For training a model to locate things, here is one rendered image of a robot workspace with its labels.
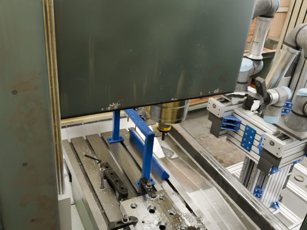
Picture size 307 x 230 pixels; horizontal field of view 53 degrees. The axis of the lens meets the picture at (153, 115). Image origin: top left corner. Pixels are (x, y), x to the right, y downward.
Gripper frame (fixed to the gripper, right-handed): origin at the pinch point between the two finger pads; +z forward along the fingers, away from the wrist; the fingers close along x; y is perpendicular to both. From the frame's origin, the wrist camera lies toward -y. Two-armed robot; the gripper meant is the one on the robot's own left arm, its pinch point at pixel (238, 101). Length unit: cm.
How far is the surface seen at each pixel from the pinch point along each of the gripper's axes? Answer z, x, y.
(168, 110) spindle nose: 43.9, -6.5, -8.1
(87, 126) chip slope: 32, 98, 60
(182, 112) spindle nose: 38.4, -7.7, -6.9
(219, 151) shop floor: -133, 113, 145
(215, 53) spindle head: 33.2, -13.0, -29.7
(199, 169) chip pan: -26, 39, 78
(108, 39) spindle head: 69, -10, -36
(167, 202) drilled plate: 33, -1, 46
